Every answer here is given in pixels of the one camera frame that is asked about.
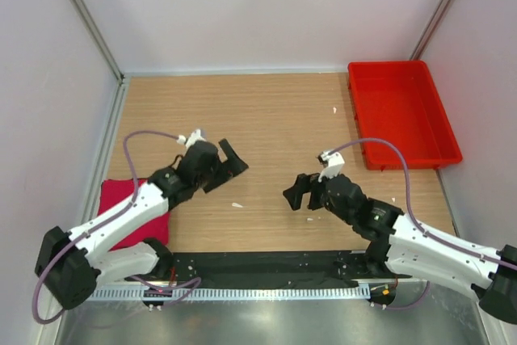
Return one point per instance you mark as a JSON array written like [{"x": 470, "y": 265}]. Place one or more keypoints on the left aluminium corner post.
[{"x": 91, "y": 26}]

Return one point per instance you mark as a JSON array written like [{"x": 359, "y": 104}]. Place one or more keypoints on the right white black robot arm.
[{"x": 411, "y": 248}]

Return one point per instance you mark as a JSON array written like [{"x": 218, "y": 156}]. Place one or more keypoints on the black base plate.
[{"x": 274, "y": 270}]

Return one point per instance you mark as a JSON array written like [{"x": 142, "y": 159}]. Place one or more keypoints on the red plastic bin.
[{"x": 397, "y": 101}]

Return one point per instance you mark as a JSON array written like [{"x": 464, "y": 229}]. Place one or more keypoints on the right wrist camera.
[{"x": 332, "y": 163}]

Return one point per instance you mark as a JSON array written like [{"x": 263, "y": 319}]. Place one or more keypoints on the right aluminium corner post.
[{"x": 437, "y": 17}]

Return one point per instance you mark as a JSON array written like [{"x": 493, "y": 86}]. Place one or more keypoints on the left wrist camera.
[{"x": 187, "y": 141}]

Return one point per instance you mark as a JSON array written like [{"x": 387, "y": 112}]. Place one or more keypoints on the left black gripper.
[{"x": 235, "y": 163}]

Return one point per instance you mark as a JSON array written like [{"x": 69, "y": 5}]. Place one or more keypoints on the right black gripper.
[{"x": 303, "y": 183}]

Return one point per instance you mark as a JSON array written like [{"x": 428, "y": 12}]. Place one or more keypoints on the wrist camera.
[
  {"x": 187, "y": 141},
  {"x": 332, "y": 163}
]

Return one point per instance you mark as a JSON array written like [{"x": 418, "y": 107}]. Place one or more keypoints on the slotted grey cable duct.
[{"x": 134, "y": 292}]

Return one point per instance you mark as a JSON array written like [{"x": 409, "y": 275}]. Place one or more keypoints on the aluminium corner post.
[
  {"x": 91, "y": 26},
  {"x": 437, "y": 17}
]

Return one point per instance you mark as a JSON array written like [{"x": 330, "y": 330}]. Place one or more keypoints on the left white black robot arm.
[{"x": 73, "y": 264}]

